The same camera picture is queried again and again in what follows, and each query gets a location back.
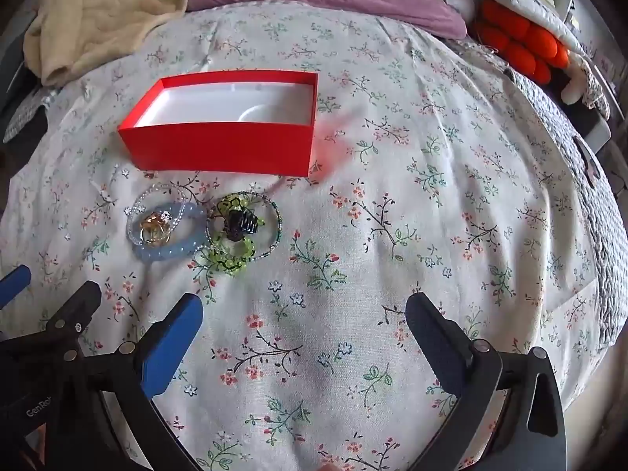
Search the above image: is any thin seed bead necklace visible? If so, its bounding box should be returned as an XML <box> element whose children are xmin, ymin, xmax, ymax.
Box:
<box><xmin>205</xmin><ymin>190</ymin><xmax>282</xmax><ymax>259</ymax></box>

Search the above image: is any grey quilted blanket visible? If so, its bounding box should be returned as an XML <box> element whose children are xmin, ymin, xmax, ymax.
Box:
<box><xmin>503</xmin><ymin>39</ymin><xmax>628</xmax><ymax>354</ymax></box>

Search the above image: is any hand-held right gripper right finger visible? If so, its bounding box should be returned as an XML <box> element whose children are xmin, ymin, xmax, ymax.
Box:
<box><xmin>406</xmin><ymin>293</ymin><xmax>567</xmax><ymax>471</ymax></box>

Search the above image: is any white printed quilt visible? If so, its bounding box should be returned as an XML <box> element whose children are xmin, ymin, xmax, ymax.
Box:
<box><xmin>436</xmin><ymin>0</ymin><xmax>612</xmax><ymax>119</ymax></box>

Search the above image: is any beige fleece blanket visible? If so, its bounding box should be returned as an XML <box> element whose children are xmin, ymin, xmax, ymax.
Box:
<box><xmin>24</xmin><ymin>0</ymin><xmax>209</xmax><ymax>88</ymax></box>

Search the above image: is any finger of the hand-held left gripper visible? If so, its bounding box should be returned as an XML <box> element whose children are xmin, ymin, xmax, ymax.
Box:
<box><xmin>46</xmin><ymin>281</ymin><xmax>102</xmax><ymax>352</ymax></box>
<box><xmin>0</xmin><ymin>265</ymin><xmax>31</xmax><ymax>310</ymax></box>

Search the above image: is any red cardboard box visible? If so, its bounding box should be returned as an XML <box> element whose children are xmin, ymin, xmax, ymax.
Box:
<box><xmin>118</xmin><ymin>71</ymin><xmax>319</xmax><ymax>178</ymax></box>

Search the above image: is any floral bed sheet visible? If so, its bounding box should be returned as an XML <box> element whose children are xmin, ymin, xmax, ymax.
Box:
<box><xmin>0</xmin><ymin>2</ymin><xmax>614</xmax><ymax>471</ymax></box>

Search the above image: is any black hair claw clip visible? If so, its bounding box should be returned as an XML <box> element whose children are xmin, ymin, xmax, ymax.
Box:
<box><xmin>224</xmin><ymin>207</ymin><xmax>260</xmax><ymax>239</ymax></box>

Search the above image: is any clear beaded bracelet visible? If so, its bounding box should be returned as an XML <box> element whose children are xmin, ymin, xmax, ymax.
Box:
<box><xmin>126</xmin><ymin>183</ymin><xmax>198</xmax><ymax>247</ymax></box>

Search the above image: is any grey checked cloth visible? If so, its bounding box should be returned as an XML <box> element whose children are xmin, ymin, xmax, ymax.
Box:
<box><xmin>4</xmin><ymin>100</ymin><xmax>47</xmax><ymax>144</ymax></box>

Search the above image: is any blue beaded bracelet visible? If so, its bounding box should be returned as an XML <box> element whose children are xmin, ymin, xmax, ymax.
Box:
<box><xmin>132</xmin><ymin>203</ymin><xmax>207</xmax><ymax>262</ymax></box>

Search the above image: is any gold ring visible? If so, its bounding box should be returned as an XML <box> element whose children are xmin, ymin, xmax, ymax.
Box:
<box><xmin>138</xmin><ymin>210</ymin><xmax>173</xmax><ymax>242</ymax></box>

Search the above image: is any green beaded bracelet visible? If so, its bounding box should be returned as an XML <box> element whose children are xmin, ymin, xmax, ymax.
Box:
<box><xmin>197</xmin><ymin>194</ymin><xmax>262</xmax><ymax>272</ymax></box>

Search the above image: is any orange plush toy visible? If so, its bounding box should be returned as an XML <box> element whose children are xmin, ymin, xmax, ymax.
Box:
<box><xmin>477</xmin><ymin>0</ymin><xmax>571</xmax><ymax>85</ymax></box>

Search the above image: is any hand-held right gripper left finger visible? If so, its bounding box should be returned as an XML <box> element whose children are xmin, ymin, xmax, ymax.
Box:
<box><xmin>61</xmin><ymin>293</ymin><xmax>204</xmax><ymax>471</ymax></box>

